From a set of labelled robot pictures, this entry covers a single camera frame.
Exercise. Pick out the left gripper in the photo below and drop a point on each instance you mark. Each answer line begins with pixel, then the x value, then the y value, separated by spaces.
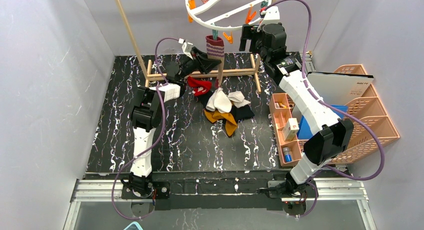
pixel 198 59

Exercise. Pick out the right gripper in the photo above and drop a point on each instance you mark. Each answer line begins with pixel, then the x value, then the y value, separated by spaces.
pixel 249 32

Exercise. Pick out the maroon beige purple striped sock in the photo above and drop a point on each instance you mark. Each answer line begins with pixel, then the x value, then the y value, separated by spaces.
pixel 215 50

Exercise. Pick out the red sock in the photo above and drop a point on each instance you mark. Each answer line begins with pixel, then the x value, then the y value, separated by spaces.
pixel 200 87

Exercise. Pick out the white sock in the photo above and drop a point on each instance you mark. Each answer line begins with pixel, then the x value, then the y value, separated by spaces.
pixel 238 99
pixel 219 101

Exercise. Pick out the white round clip hanger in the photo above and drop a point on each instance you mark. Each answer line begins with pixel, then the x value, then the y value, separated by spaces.
pixel 223 15

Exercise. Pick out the mustard yellow striped sock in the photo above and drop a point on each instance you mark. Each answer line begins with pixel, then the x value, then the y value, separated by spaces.
pixel 229 121

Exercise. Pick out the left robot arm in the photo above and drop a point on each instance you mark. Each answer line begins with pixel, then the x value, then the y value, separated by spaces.
pixel 148 112

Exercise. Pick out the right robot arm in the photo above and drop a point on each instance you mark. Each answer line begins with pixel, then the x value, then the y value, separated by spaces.
pixel 331 133

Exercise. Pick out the orange clothes clip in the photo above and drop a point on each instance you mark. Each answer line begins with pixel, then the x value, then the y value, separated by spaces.
pixel 229 37
pixel 250 15

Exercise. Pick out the teal clothes clip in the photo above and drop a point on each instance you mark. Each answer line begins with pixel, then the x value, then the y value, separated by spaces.
pixel 215 34

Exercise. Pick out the small items in tray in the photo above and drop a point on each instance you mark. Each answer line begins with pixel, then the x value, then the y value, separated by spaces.
pixel 281 105

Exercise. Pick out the peach desk organizer tray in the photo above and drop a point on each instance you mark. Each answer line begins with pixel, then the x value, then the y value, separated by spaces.
pixel 279 118

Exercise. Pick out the white book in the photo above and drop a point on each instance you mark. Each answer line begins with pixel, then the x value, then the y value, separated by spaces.
pixel 339 88

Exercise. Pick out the small white box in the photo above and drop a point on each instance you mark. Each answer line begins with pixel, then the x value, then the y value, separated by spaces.
pixel 290 129

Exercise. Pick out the blue folder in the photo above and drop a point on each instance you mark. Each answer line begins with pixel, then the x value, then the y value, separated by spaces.
pixel 304 132

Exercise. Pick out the blue capped bottle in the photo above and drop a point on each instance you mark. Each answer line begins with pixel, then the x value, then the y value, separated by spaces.
pixel 287 156

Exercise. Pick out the peach plastic file rack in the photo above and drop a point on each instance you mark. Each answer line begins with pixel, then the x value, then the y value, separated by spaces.
pixel 370 110

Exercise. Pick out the light blue object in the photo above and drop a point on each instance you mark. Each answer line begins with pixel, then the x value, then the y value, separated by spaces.
pixel 133 226

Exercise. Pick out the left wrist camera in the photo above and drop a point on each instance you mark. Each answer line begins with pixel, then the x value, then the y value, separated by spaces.
pixel 186 47

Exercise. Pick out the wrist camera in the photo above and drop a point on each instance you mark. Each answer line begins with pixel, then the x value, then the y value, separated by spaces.
pixel 186 47
pixel 269 15

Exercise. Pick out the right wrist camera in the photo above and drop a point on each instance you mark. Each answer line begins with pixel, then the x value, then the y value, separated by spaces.
pixel 269 15

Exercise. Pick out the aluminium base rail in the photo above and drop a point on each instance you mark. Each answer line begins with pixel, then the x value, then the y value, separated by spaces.
pixel 220 204

